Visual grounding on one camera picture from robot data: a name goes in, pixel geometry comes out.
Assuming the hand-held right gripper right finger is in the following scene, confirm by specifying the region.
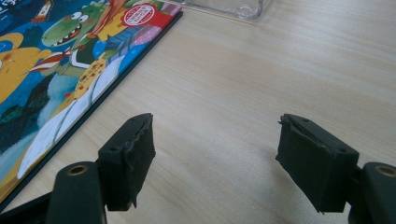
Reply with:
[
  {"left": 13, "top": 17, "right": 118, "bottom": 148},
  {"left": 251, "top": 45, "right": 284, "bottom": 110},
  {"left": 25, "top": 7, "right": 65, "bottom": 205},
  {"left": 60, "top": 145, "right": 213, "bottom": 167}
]
[{"left": 275, "top": 113, "right": 361, "bottom": 215}]

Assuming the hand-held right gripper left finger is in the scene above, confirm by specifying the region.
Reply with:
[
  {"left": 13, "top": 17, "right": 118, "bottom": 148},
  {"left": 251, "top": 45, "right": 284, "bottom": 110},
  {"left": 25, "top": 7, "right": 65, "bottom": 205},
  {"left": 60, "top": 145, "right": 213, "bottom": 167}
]
[{"left": 97, "top": 112, "right": 157, "bottom": 212}]

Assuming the colourful cartoon picture book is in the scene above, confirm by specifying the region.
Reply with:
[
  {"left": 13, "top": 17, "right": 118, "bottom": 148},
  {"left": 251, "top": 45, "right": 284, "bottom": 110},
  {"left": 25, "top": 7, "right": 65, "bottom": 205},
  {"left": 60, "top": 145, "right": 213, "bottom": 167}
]
[{"left": 0, "top": 0, "right": 184, "bottom": 213}]

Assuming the clear plastic container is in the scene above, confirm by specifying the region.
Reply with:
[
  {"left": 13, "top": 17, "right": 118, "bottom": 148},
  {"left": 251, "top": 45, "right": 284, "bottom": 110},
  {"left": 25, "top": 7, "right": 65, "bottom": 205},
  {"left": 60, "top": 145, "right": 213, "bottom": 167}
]
[{"left": 174, "top": 0, "right": 271, "bottom": 22}]

